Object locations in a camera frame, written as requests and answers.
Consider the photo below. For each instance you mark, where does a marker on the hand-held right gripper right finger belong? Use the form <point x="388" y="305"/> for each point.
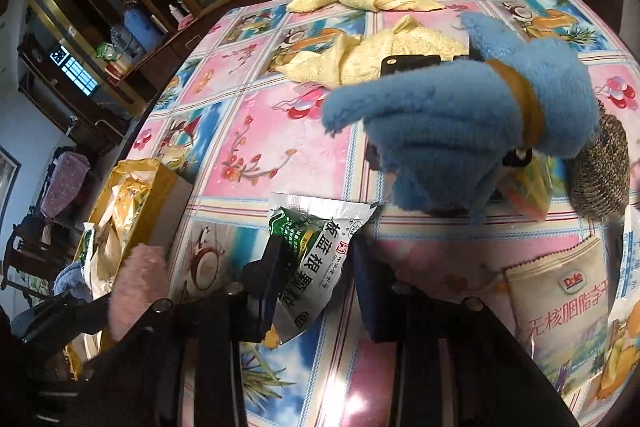
<point x="370" y="302"/>

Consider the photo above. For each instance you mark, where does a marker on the blue cloth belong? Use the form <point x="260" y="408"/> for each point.
<point x="70" y="282"/>

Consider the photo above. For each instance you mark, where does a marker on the blue towel with brown band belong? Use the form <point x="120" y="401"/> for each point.
<point x="450" y="117"/>

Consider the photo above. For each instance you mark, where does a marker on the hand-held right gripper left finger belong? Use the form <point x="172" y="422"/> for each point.
<point x="269" y="307"/>

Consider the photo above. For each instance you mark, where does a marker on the blue water bottle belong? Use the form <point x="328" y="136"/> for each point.
<point x="142" y="27"/>

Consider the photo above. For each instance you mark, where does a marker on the gold cardboard box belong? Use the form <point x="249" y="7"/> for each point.
<point x="160" y="202"/>

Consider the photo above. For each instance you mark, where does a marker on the green and white packet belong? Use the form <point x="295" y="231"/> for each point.
<point x="310" y="272"/>

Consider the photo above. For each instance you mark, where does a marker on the white snack packet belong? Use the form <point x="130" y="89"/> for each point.
<point x="560" y="322"/>

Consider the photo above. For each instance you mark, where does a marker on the small green bag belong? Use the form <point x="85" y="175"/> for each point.
<point x="106" y="51"/>

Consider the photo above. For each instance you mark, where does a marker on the small white bottle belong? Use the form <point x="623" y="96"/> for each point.
<point x="176" y="11"/>

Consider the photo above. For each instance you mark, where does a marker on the brown knitted pouch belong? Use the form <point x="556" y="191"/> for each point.
<point x="602" y="172"/>

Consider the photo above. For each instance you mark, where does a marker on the small colourful packet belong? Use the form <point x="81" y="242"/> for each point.
<point x="527" y="192"/>

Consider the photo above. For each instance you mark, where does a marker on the white desiccant packet blue print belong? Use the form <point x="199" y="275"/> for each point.
<point x="631" y="257"/>

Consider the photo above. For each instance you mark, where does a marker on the chair with purple cloth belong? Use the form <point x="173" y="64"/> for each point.
<point x="65" y="179"/>

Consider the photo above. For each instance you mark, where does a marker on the pink fluffy cloth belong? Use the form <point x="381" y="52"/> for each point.
<point x="137" y="297"/>

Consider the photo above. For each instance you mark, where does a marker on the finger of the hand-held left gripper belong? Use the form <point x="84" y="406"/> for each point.
<point x="65" y="314"/>

